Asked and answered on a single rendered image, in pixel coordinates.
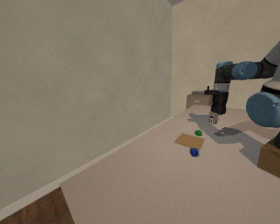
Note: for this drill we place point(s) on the green die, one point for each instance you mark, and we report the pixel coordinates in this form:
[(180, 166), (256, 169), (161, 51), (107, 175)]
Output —
[(198, 132)]

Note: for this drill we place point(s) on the blue die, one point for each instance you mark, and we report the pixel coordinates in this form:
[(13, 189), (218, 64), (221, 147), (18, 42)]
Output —
[(194, 152)]

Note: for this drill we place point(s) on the tan square mat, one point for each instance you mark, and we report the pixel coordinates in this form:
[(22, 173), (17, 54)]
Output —
[(190, 141)]

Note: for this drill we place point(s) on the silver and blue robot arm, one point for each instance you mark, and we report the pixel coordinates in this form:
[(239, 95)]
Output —
[(263, 108)]

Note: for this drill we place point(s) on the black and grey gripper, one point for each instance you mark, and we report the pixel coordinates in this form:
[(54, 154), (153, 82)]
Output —
[(220, 97)]

